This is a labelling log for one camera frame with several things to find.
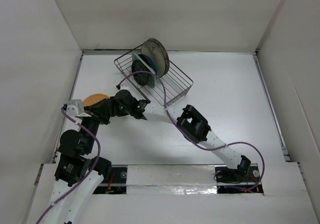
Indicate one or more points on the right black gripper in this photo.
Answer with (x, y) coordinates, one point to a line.
(118, 112)

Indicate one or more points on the grey wire dish rack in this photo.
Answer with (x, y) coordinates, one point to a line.
(176, 83)

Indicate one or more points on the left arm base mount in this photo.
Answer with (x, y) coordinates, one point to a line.
(118, 175)

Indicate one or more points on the metal front rail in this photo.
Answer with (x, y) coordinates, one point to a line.
(163, 183)

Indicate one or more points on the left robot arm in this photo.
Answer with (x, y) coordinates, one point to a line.
(77, 177)

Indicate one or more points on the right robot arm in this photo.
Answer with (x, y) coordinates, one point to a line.
(191, 123)

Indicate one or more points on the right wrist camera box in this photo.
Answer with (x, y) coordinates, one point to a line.
(122, 86)

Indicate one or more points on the cream plate with tree pattern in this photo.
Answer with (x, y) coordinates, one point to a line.
(158, 54)

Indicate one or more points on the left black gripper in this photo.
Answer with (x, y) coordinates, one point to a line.
(100, 110)

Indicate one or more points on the dark blue leaf-shaped dish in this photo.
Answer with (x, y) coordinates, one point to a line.
(149, 62)

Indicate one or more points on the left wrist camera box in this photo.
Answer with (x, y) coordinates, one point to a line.
(74, 108)

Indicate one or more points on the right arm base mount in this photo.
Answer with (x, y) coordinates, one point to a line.
(229, 183)

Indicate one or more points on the black round glossy plate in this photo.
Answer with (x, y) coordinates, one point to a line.
(141, 78)

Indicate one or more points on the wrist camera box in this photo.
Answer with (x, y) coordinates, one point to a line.
(122, 86)
(74, 108)

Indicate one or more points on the light green rectangular tray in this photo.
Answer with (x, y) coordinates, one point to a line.
(151, 80)

